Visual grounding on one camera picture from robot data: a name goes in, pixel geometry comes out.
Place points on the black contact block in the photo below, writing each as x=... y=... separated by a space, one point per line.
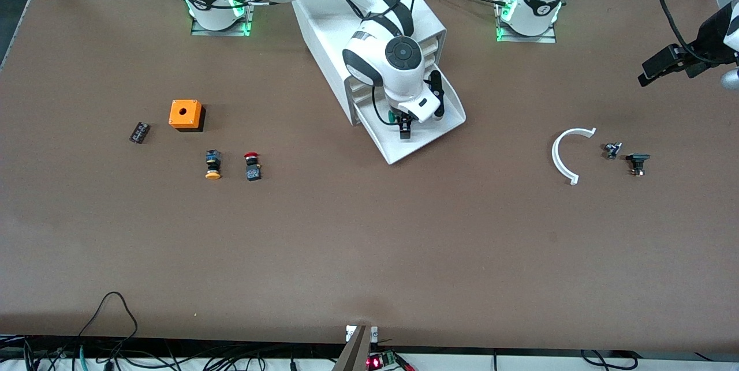
x=140 y=132

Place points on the white curved plastic arc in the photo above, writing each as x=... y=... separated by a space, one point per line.
x=555 y=156

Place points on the circuit board with red light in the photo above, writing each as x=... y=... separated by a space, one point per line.
x=384 y=360

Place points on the orange button box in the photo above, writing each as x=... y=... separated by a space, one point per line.
x=186 y=114

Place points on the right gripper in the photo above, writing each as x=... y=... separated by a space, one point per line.
x=405 y=123

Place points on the yellow push button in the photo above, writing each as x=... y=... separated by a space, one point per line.
x=213 y=164

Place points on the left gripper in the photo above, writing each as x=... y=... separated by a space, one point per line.
x=690 y=61

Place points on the small grey metal part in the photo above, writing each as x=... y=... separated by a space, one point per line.
x=612 y=150

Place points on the black switch part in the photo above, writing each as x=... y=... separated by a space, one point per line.
x=637 y=162

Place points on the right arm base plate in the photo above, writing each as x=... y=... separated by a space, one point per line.
x=231 y=32

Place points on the red push button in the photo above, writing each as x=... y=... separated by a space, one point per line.
x=252 y=166

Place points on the aluminium strut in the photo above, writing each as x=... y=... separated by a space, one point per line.
x=357 y=353

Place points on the white drawer cabinet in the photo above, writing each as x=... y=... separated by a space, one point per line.
x=320 y=42

